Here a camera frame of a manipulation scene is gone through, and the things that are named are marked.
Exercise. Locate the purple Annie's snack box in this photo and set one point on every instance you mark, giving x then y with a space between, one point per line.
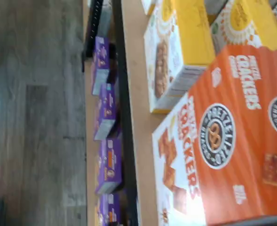
110 164
106 110
100 58
110 209

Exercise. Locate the Simple Mills sweet thins box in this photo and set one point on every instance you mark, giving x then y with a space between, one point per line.
148 5

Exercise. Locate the orange pretzel crackers box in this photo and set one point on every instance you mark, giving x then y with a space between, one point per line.
223 153

